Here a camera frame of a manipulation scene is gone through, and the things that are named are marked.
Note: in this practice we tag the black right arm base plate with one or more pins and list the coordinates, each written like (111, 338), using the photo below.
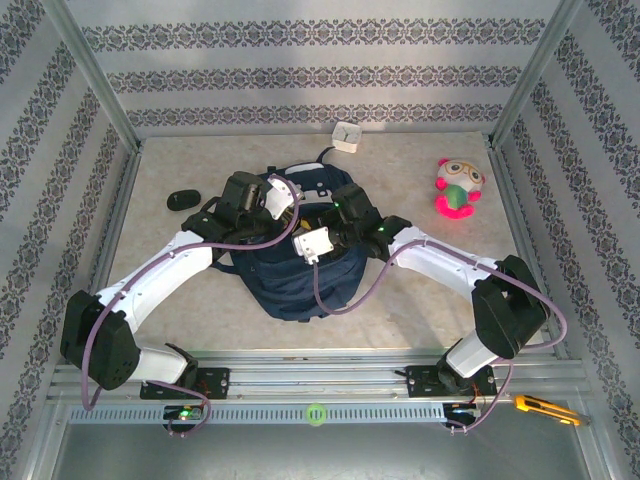
(420, 382)

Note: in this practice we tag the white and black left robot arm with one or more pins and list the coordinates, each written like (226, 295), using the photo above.
(160, 275)

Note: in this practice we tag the aluminium mounting rail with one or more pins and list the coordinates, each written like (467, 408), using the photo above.
(310, 372)

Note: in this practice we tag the circuit board with green light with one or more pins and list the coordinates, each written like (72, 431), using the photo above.
(184, 414)

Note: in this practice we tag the navy blue backpack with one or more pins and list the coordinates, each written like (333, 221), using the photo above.
(290, 290)

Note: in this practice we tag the aluminium table side rail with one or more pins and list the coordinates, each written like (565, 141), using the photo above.
(507, 175)
(122, 200)

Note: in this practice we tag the black oval case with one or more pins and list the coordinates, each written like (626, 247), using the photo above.
(183, 200)

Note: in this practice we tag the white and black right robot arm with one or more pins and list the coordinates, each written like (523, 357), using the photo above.
(450, 260)

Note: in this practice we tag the small white cube clock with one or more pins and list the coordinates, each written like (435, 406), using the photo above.
(346, 137)

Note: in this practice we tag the yellow utility knife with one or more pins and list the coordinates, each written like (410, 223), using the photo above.
(542, 407)

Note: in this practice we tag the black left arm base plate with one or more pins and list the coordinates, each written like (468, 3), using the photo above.
(215, 382)

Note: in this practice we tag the aluminium frame post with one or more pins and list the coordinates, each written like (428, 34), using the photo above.
(533, 75)
(95, 75)

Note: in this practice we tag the pink and white plush toy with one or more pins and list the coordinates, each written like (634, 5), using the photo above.
(457, 192)

